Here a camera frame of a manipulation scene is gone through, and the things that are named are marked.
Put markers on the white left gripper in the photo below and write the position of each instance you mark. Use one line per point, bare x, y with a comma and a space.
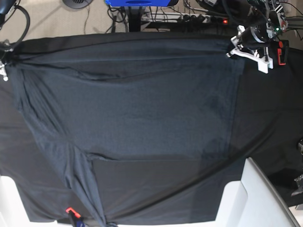
246, 44

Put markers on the black table cloth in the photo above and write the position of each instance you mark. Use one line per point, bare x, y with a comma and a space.
267, 127

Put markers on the blue clamp at front edge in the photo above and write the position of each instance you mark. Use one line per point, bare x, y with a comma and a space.
75, 218

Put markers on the white foam block left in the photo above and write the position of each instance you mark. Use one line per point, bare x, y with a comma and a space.
12, 211

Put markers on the dark blue-grey T-shirt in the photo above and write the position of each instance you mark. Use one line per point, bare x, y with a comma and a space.
135, 129

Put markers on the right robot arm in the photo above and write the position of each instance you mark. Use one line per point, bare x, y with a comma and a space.
14, 17

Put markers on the white foam block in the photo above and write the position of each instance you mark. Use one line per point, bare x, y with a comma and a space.
12, 211
253, 202

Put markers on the round black floor grommet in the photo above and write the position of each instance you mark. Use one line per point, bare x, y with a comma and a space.
77, 4

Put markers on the red and black clamp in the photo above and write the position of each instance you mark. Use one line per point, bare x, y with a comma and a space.
282, 52

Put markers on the blue box on stand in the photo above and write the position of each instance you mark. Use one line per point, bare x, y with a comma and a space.
138, 3

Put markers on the white foam block right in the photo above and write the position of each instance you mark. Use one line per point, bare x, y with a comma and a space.
253, 202

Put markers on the black metal bracket right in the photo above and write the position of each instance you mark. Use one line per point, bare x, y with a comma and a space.
299, 183

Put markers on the black table stand column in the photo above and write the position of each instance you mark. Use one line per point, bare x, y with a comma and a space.
134, 18

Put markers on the white power strip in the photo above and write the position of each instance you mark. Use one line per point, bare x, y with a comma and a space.
173, 17

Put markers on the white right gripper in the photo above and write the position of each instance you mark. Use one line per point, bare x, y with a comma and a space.
3, 72

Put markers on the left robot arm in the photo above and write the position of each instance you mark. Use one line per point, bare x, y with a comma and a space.
258, 34

